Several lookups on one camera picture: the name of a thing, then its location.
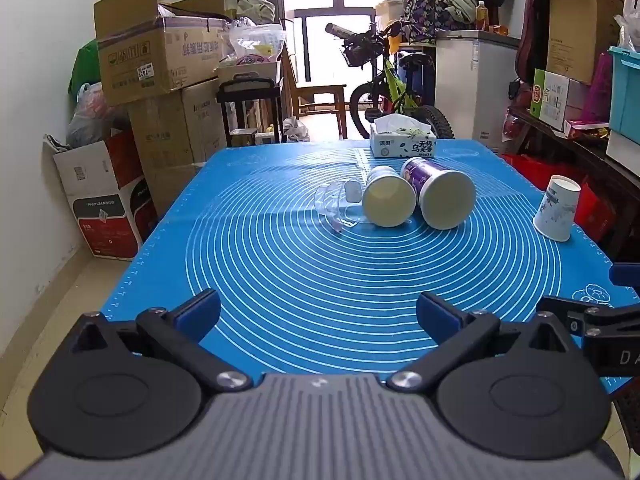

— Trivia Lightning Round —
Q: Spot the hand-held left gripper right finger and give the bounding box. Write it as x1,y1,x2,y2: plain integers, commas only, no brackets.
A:
386,291,583,392

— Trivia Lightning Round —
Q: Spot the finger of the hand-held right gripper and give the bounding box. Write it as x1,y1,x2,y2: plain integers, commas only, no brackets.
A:
609,262,640,288
537,294,640,342

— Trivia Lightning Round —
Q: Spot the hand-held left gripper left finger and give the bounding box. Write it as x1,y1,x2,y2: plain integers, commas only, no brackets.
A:
67,289,253,394

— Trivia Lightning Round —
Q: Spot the purple label cup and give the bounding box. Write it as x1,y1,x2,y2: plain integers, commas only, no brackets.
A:
400,156,476,231

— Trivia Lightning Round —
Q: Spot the green label cup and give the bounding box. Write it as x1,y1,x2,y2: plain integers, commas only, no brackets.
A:
361,165,418,227

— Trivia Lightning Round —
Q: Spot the white paper cup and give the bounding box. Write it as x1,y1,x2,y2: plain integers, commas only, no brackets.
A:
532,175,582,243

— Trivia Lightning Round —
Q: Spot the red carton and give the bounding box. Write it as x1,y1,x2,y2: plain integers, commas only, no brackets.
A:
500,152,618,241

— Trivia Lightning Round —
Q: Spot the blue silicone mat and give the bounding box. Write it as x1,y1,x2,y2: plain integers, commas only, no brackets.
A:
100,139,636,396

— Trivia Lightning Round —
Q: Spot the dark wooden shelf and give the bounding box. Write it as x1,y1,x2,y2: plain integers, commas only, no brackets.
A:
507,105,640,261

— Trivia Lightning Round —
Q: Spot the red and white cardboard box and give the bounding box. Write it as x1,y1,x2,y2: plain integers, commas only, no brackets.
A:
52,130,160,262

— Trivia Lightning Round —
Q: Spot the tissue box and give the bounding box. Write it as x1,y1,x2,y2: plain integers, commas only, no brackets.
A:
369,114,437,159

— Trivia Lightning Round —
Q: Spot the teal plastic bin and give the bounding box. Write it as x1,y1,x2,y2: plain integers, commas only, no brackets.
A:
607,46,640,146

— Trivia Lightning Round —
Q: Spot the tall brown cardboard box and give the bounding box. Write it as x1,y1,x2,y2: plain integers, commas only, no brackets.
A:
127,77,228,171

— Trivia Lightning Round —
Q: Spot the green and white box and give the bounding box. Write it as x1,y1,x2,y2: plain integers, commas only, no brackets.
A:
530,69,591,131

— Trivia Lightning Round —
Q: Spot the crumpled white bag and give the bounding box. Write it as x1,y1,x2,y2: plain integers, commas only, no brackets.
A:
282,116,311,142

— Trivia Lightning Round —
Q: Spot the grey plastic bag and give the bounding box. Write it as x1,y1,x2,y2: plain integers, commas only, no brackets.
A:
66,82,131,148

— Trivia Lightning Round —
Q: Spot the black cart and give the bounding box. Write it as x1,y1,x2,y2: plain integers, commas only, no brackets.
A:
216,74,283,148

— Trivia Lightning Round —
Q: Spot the white chest freezer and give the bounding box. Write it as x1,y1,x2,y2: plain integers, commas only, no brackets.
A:
435,30,521,153

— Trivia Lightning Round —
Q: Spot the green bicycle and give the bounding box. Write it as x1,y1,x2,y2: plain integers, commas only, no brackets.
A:
325,20,456,141

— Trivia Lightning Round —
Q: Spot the large brown cardboard box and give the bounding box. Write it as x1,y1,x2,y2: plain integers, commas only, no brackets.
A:
546,0,626,86

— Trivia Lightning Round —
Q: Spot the wooden chair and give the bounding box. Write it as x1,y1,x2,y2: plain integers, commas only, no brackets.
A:
290,82,349,140

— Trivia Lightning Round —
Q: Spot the white plastic bag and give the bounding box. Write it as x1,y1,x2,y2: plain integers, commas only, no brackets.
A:
614,0,640,53

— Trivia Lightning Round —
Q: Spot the open cardboard box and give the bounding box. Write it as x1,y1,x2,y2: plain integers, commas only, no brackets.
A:
93,0,232,107

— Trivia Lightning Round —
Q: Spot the green bag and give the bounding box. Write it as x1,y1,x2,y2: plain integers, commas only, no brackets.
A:
68,40,103,96

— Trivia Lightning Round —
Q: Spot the clear plastic bag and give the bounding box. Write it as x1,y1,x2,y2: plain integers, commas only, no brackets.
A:
229,22,287,66

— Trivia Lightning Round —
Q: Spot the floral bag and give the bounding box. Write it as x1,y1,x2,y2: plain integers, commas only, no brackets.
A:
402,0,466,43

